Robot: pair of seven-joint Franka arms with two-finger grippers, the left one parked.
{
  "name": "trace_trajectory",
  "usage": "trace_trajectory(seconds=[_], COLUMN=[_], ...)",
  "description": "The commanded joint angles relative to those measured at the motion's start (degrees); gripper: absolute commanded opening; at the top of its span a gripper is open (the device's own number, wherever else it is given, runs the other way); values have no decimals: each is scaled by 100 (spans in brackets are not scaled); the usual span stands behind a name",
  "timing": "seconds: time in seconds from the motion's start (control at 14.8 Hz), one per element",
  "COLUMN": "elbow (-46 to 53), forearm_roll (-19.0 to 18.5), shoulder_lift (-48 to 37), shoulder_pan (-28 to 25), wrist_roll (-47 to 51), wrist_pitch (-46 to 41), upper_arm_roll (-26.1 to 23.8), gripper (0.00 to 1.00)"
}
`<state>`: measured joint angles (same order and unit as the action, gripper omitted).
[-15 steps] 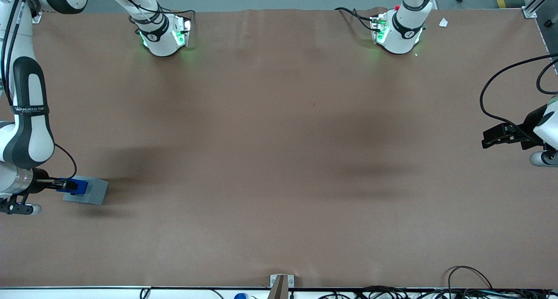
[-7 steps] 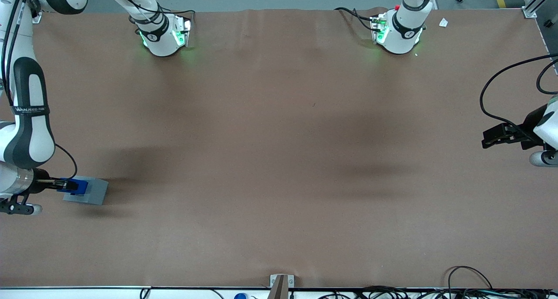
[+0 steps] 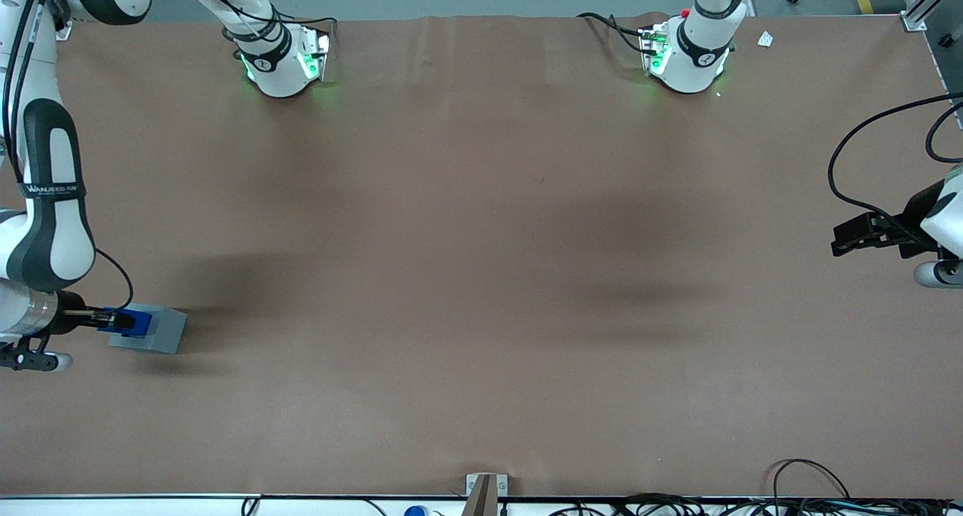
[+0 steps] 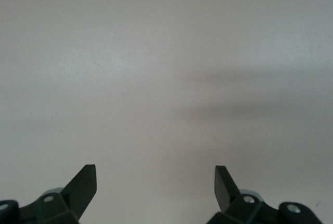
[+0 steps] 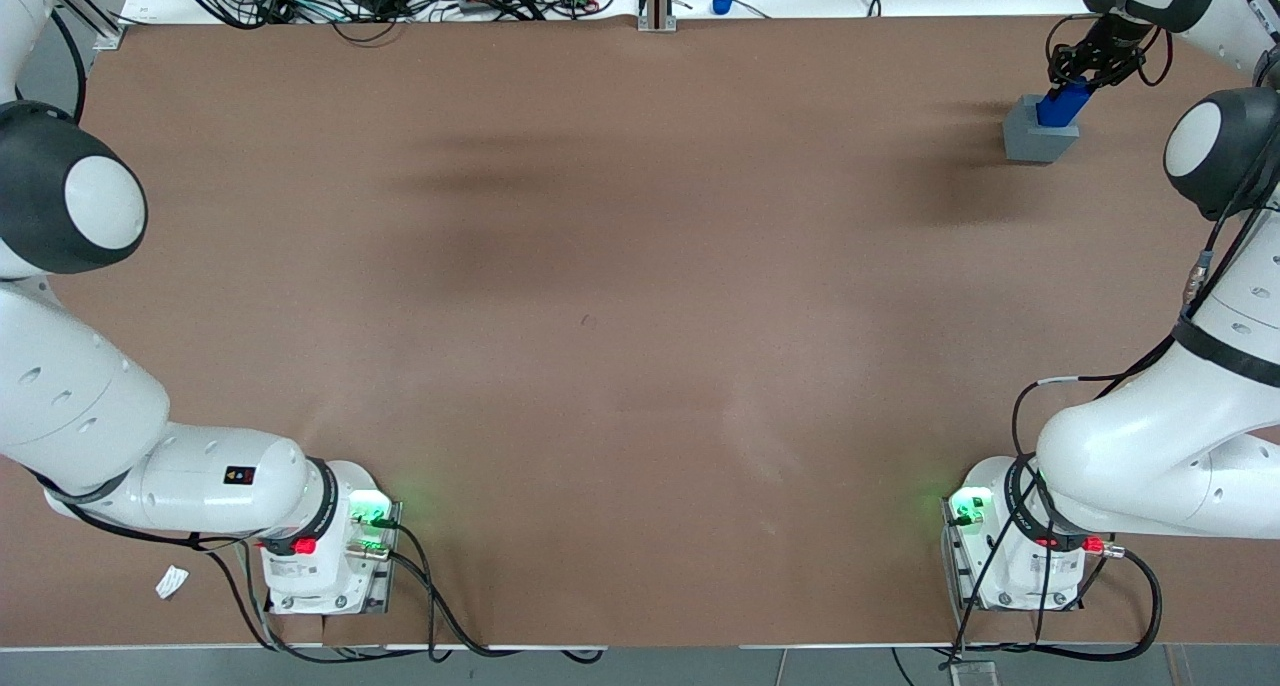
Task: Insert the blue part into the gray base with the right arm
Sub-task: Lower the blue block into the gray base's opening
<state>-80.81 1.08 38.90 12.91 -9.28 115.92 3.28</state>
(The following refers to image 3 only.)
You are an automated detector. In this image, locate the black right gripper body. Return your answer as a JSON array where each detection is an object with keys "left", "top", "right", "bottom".
[{"left": 54, "top": 290, "right": 88, "bottom": 335}]

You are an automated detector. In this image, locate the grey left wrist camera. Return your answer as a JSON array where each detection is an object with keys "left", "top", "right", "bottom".
[{"left": 913, "top": 260, "right": 963, "bottom": 290}]

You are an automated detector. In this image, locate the gray square base block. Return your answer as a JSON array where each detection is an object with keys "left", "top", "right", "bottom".
[{"left": 107, "top": 304, "right": 188, "bottom": 355}]

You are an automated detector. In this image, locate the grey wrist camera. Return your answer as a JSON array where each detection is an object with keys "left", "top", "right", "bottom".
[
  {"left": 0, "top": 334, "right": 74, "bottom": 372},
  {"left": 913, "top": 260, "right": 963, "bottom": 290}
]

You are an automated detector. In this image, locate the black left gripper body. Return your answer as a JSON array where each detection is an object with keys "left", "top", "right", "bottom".
[{"left": 875, "top": 181, "right": 946, "bottom": 260}]

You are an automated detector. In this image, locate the tangled black cable bundle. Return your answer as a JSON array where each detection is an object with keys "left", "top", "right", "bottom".
[{"left": 548, "top": 492, "right": 963, "bottom": 516}]

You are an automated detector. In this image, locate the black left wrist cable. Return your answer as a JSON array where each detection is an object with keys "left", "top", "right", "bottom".
[
  {"left": 925, "top": 104, "right": 963, "bottom": 164},
  {"left": 828, "top": 93, "right": 963, "bottom": 238}
]

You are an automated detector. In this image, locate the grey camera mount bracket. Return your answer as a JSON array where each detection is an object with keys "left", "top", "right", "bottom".
[{"left": 465, "top": 472, "right": 509, "bottom": 516}]

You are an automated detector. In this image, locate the black left arm base cable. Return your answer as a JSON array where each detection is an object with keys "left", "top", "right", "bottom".
[{"left": 576, "top": 12, "right": 652, "bottom": 55}]

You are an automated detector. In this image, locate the blue plastic part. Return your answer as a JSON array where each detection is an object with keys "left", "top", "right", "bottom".
[{"left": 100, "top": 308, "right": 153, "bottom": 339}]

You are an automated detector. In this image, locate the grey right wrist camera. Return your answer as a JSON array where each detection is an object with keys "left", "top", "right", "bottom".
[{"left": 0, "top": 334, "right": 74, "bottom": 372}]

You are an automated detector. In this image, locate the black cable loop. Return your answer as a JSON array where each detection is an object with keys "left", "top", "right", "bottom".
[{"left": 771, "top": 459, "right": 852, "bottom": 502}]

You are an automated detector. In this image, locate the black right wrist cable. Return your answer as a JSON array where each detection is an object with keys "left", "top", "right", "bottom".
[{"left": 2, "top": 0, "right": 135, "bottom": 311}]

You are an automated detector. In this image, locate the black right arm base cable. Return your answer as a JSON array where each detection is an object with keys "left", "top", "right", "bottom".
[{"left": 184, "top": 0, "right": 337, "bottom": 54}]

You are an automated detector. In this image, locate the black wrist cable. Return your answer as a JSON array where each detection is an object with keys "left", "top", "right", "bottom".
[
  {"left": 2, "top": 0, "right": 135, "bottom": 311},
  {"left": 828, "top": 93, "right": 963, "bottom": 238},
  {"left": 925, "top": 104, "right": 963, "bottom": 164}
]

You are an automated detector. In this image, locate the paper table cover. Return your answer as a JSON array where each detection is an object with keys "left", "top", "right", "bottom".
[{"left": 0, "top": 14, "right": 963, "bottom": 499}]

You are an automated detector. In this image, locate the black arm base cable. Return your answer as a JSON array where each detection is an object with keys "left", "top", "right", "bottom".
[
  {"left": 576, "top": 12, "right": 652, "bottom": 55},
  {"left": 184, "top": 0, "right": 337, "bottom": 54}
]

